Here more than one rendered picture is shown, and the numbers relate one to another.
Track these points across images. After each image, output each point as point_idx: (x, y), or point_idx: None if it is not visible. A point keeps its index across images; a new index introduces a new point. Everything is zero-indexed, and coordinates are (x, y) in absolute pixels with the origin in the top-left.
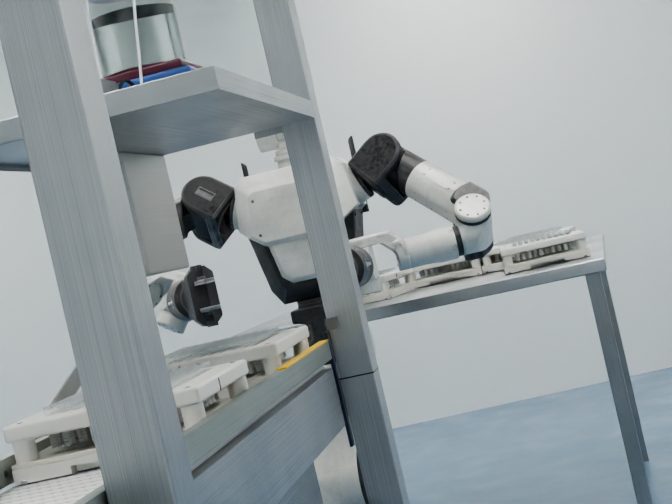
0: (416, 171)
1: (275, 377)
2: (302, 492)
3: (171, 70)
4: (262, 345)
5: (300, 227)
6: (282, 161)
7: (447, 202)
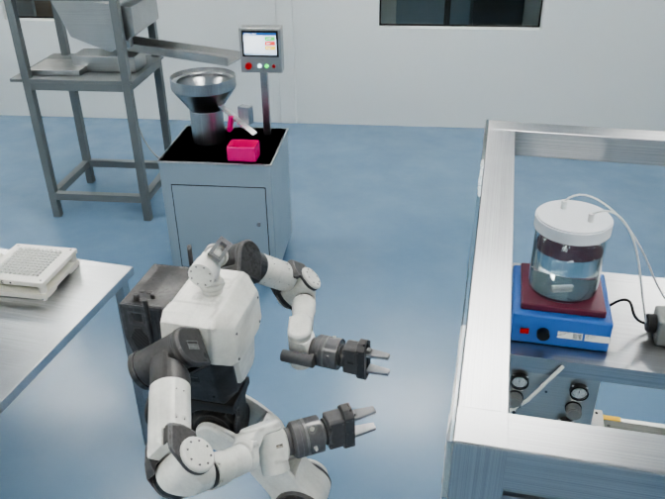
0: (270, 262)
1: (649, 422)
2: None
3: (605, 280)
4: (602, 415)
5: (250, 338)
6: (220, 289)
7: (291, 278)
